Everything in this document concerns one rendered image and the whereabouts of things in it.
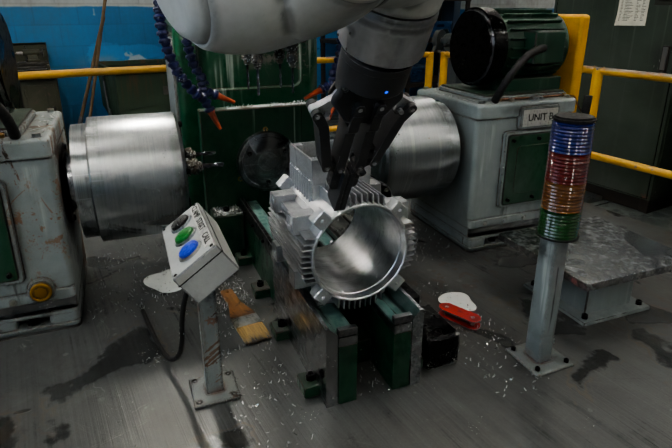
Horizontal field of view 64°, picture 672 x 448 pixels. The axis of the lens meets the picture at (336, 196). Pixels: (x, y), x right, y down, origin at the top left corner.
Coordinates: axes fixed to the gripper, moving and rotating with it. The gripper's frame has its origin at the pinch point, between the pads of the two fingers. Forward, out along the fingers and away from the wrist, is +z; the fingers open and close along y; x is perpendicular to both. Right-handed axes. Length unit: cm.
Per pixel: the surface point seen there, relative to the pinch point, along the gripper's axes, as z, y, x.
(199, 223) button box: 11.7, 16.8, -6.1
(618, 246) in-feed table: 25, -63, 4
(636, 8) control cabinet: 91, -299, -199
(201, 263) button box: 8.9, 18.0, 2.5
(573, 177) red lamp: -0.4, -34.8, 4.4
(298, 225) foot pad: 12.8, 2.7, -4.1
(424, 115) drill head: 24, -38, -38
